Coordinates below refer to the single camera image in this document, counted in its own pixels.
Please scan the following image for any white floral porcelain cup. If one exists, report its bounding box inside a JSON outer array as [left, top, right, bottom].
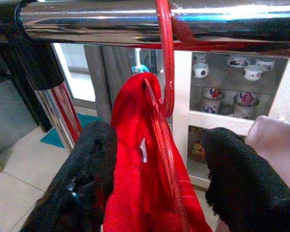
[[233, 104, 257, 119], [243, 64, 265, 82], [202, 87, 224, 101], [203, 98, 222, 115], [236, 91, 259, 107], [192, 62, 210, 79]]

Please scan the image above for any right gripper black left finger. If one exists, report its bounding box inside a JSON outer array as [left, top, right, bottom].
[[20, 120, 118, 232]]

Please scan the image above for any red wire clothes hanger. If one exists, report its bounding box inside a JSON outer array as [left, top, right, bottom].
[[144, 0, 193, 232]]

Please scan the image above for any white glass door cabinet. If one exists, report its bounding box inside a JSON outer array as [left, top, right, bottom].
[[173, 49, 290, 191]]

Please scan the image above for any grey brown curtain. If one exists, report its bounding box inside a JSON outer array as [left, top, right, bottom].
[[83, 44, 138, 124]]

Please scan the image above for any large red shirt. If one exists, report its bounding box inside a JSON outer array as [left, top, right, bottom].
[[102, 72, 213, 232]]

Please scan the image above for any teal floor mat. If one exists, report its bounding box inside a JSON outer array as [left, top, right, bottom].
[[40, 112, 102, 149]]

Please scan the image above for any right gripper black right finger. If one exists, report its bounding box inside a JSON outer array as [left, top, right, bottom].
[[200, 127, 290, 232]]

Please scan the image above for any yellow red ornament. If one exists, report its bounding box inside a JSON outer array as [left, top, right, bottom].
[[188, 141, 206, 164]]

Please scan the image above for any clothes rack post black joint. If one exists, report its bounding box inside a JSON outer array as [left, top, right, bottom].
[[0, 0, 84, 153]]

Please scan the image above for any white sliding door frame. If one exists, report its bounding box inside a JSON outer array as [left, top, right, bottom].
[[52, 43, 97, 109]]

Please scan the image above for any dark grey cabinet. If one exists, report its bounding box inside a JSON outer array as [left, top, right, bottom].
[[0, 79, 39, 158]]

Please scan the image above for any chrome clothes rack rail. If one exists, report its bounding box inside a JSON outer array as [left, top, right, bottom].
[[15, 0, 290, 53]]

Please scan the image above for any white blue standing appliance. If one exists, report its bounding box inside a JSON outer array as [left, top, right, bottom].
[[131, 47, 148, 74]]

